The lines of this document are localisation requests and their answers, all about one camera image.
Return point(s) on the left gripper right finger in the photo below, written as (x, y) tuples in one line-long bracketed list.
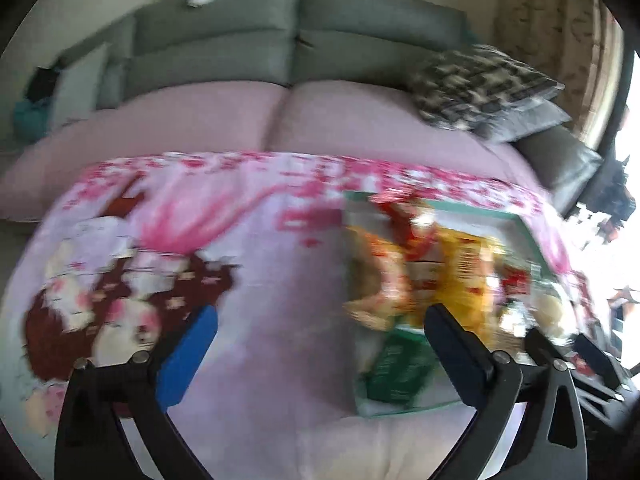
[(550, 442)]

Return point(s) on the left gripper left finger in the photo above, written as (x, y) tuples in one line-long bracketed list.
[(90, 442)]

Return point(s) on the pale yellow jelly cup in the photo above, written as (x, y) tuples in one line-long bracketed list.
[(553, 315)]

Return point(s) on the green snack box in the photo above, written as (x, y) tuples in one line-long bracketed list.
[(401, 369)]

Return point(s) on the orange yellow snack bag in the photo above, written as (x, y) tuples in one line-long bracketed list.
[(468, 283)]

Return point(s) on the orange biscuit packet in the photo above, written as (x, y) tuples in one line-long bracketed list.
[(379, 288)]

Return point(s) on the red snack packet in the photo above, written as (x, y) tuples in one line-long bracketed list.
[(412, 220)]

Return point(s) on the pink cartoon print cloth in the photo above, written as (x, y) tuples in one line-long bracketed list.
[(136, 244)]

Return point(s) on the white tray with teal rim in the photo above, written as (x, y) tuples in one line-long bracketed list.
[(520, 267)]

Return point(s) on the grey cushion under pillow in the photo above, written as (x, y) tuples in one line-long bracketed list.
[(517, 123)]

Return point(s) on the pink sofa seat cover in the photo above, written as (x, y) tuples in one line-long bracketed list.
[(339, 118)]

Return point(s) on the black white patterned pillow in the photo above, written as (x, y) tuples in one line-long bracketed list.
[(462, 89)]

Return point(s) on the light grey pillow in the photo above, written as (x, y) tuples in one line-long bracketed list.
[(77, 89)]

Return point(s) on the black bag on sofa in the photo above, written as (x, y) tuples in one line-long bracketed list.
[(42, 84)]

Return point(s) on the patterned beige curtain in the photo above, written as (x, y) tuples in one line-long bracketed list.
[(576, 42)]

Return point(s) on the grey sofa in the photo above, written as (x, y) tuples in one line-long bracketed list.
[(290, 42)]

